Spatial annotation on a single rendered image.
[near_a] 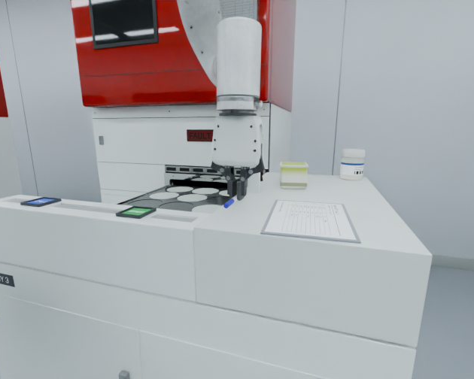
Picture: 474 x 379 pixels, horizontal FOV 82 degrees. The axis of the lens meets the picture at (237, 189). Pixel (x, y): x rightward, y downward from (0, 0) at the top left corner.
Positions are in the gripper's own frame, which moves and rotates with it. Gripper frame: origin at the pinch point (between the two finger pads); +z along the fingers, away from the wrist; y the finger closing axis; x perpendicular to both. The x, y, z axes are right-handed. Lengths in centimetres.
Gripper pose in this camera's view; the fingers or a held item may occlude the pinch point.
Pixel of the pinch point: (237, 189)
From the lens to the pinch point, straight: 57.4
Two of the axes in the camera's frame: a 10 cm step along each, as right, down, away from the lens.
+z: -0.1, 9.8, 2.2
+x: -3.0, 2.1, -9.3
